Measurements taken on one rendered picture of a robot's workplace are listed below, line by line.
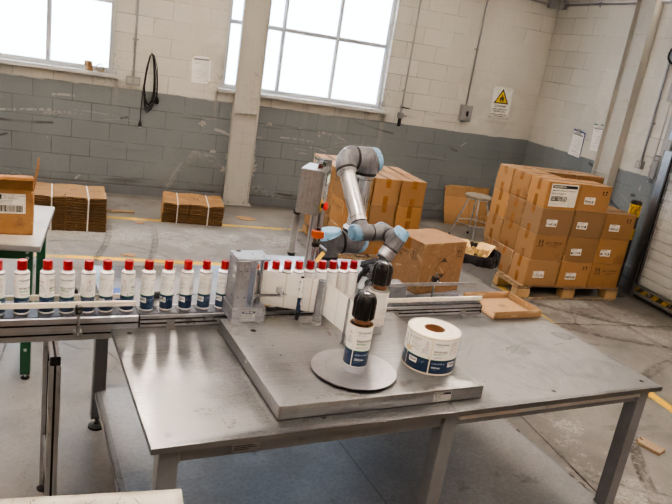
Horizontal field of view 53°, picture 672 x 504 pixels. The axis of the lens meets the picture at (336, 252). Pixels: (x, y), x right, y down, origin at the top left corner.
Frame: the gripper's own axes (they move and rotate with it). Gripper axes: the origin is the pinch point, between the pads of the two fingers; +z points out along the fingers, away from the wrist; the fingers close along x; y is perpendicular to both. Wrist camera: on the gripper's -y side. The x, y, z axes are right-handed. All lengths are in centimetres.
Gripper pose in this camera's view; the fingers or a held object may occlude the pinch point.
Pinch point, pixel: (356, 292)
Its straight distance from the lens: 302.3
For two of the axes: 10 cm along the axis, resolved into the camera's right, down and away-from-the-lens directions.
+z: -5.8, 8.2, 0.2
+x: 7.0, 4.8, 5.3
